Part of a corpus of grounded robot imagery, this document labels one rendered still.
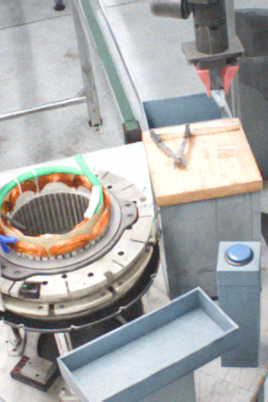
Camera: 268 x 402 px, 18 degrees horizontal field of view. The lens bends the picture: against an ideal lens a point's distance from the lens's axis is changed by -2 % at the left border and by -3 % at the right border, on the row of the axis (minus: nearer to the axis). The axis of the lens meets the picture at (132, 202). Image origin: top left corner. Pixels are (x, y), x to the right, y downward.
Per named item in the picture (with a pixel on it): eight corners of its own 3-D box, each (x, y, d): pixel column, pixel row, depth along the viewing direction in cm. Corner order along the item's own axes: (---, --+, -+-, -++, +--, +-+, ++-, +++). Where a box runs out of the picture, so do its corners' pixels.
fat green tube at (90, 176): (75, 162, 145) (73, 153, 144) (99, 159, 145) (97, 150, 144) (81, 219, 134) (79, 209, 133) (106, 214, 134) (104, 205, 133)
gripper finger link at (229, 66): (194, 87, 153) (189, 43, 148) (232, 82, 154) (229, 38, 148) (202, 107, 148) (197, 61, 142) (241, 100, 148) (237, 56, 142)
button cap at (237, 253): (226, 263, 138) (226, 258, 137) (228, 246, 141) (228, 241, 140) (250, 263, 137) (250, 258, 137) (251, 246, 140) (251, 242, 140)
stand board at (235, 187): (142, 141, 165) (141, 131, 164) (238, 127, 166) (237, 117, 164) (157, 207, 150) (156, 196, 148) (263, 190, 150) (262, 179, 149)
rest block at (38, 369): (33, 359, 155) (30, 352, 154) (56, 369, 153) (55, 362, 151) (21, 374, 152) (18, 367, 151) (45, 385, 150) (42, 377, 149)
